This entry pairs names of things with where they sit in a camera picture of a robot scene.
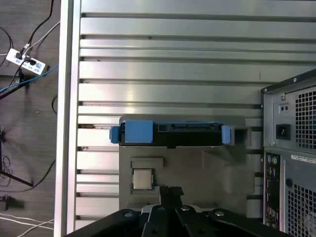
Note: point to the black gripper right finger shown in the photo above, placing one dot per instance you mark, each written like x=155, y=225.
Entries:
x=222, y=224

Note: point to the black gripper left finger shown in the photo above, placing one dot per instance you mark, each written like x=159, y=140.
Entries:
x=128, y=222

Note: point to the hard disk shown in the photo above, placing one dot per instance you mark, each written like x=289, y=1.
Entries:
x=138, y=132

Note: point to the silver CPU chip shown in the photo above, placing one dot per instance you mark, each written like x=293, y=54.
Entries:
x=143, y=179

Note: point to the black PC case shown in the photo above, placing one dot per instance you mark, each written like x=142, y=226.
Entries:
x=284, y=172

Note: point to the black tripod stand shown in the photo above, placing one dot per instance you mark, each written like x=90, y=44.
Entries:
x=19, y=179

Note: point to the small black adapter box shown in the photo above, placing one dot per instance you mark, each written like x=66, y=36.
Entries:
x=5, y=202

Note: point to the white power strip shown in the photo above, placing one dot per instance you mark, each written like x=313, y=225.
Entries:
x=14, y=56

